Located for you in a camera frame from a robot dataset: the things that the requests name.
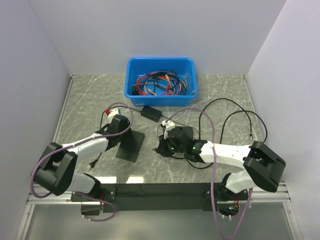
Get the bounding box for black switch box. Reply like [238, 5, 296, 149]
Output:
[115, 129, 145, 163]

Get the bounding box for black network switch with ports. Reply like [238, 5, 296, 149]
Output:
[174, 126, 195, 142]

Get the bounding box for black patch cable teal plug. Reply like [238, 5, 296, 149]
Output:
[202, 97, 254, 144]

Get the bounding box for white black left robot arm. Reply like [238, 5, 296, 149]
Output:
[30, 113, 133, 201]

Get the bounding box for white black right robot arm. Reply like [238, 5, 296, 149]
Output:
[154, 126, 286, 200]

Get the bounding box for black power adapter brick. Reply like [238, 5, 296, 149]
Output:
[140, 105, 162, 123]

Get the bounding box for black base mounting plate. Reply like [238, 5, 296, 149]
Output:
[70, 182, 249, 216]

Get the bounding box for blue plastic bin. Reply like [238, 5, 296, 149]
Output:
[124, 57, 198, 107]

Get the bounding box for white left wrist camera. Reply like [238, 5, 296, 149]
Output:
[105, 108, 121, 122]

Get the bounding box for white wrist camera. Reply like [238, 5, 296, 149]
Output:
[105, 108, 121, 122]
[160, 120, 176, 131]

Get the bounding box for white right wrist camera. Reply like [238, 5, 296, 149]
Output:
[160, 120, 176, 131]

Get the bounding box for thin black adapter cord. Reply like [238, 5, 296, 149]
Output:
[88, 106, 143, 171]

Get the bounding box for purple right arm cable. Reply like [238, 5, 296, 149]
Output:
[162, 107, 253, 240]

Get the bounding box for tangled coloured cables in bin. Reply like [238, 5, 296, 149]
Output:
[131, 69, 196, 97]

